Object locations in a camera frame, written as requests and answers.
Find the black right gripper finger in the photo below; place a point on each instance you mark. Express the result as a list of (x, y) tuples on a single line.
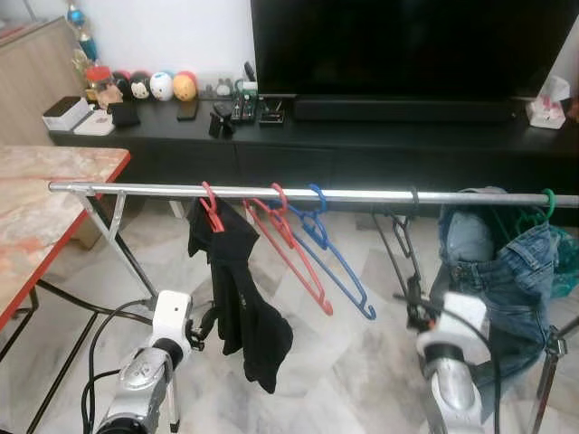
[(419, 312)]

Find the black plastic hanger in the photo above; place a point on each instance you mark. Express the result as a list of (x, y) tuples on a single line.
[(415, 197)]

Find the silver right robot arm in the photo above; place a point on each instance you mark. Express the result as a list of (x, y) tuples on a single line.
[(457, 398)]

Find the red plastic hanger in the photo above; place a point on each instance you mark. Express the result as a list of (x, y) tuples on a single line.
[(211, 210), (282, 206)]

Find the blue plastic hanger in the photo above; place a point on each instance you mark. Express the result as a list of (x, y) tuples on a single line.
[(319, 206)]

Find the green plastic hanger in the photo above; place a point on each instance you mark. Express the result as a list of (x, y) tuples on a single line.
[(549, 201)]

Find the black shirt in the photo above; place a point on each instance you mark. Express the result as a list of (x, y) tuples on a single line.
[(244, 307)]

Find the blue denim jeans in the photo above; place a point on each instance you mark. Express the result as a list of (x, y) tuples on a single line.
[(507, 271)]

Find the silver metal clothes rack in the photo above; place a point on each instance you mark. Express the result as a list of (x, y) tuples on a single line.
[(136, 189)]

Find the red bin with green bag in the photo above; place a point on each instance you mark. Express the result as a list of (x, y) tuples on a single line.
[(565, 262)]

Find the black tv console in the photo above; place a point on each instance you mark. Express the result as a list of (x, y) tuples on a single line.
[(362, 158)]

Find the black clip stand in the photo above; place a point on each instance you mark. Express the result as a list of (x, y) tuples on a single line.
[(222, 121)]

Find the orange marble folding table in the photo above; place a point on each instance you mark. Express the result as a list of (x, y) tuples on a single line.
[(45, 190)]

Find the black smartphone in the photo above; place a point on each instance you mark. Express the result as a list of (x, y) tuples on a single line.
[(187, 110)]

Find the black remote control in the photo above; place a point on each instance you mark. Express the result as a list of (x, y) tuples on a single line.
[(244, 112)]

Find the black small device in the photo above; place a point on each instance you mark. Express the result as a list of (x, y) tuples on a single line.
[(272, 114)]

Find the black wallet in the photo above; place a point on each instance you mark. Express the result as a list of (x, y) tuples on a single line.
[(124, 114)]

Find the white pink flat pouch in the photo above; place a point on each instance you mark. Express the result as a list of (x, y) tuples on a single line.
[(94, 125)]

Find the grey small figurine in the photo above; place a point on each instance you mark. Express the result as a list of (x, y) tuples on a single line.
[(225, 89)]

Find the green white mug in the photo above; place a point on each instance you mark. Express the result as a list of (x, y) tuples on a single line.
[(247, 90)]

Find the white blue round plush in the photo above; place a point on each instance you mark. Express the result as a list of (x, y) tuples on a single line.
[(161, 87)]

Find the white pink tissue pack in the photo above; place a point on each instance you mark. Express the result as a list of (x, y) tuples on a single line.
[(547, 110)]

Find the black white round plush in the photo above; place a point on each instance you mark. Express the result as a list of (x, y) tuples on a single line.
[(140, 87)]

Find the white box black lid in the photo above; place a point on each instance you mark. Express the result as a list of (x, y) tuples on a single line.
[(68, 116)]

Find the black red round plush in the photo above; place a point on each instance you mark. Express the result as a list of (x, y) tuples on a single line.
[(121, 83)]

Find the red lid jar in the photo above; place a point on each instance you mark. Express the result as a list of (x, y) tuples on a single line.
[(102, 86)]

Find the black flat television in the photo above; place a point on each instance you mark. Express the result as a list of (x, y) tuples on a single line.
[(407, 45)]

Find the light wooden cabinet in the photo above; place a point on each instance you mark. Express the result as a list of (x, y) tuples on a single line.
[(36, 81)]

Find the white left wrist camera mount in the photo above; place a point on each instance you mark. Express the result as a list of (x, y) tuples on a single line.
[(170, 316)]

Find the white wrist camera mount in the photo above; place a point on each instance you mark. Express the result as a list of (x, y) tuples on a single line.
[(457, 321), (170, 316)]

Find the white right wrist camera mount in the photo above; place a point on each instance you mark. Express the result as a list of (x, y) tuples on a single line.
[(457, 321)]

